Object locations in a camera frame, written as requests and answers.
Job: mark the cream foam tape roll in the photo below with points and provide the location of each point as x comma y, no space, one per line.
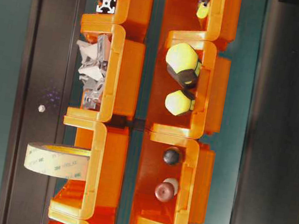
57,160

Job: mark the medium yellow black screwdriver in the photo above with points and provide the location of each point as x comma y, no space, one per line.
180,102

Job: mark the orange lower bin yellow screwdrivers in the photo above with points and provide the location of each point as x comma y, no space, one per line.
209,93

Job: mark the orange upper bin with brackets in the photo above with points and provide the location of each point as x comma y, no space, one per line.
126,59

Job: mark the large yellow black screwdriver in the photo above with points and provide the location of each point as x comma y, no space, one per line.
183,64

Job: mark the pile of grey corner brackets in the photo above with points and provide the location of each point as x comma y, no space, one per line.
93,69

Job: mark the orange lower bin small screwdriver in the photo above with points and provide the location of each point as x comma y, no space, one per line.
220,26

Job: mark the orange upper bin with tape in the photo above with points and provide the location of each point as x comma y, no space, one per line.
99,194

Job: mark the small yellow screwdriver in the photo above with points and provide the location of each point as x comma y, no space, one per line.
203,9

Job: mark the black aluminium profile lower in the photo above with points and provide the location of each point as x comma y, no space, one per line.
106,6

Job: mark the black handled tool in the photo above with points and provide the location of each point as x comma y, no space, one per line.
172,156

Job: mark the orange lower bin dark handles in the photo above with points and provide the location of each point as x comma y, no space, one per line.
193,173

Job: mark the red white handled tool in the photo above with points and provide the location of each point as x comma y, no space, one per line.
167,190

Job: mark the black rack frame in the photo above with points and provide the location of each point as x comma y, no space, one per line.
42,97

